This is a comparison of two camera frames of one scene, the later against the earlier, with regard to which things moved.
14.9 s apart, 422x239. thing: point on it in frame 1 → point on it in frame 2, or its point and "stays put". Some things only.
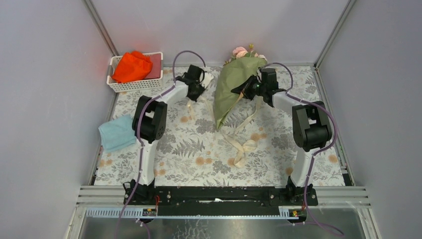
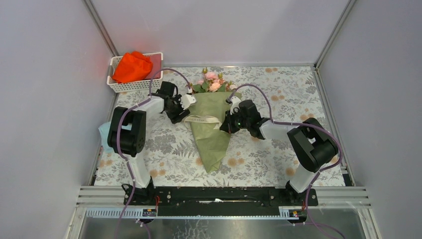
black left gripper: (201, 88) → (175, 118)
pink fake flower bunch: (240, 52) → (211, 82)
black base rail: (250, 200) stays put
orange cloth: (132, 66) stays put
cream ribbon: (240, 159) → (195, 118)
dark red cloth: (155, 71) stays put
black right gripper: (245, 87) → (227, 126)
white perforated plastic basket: (155, 83) stays put
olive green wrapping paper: (231, 74) → (212, 143)
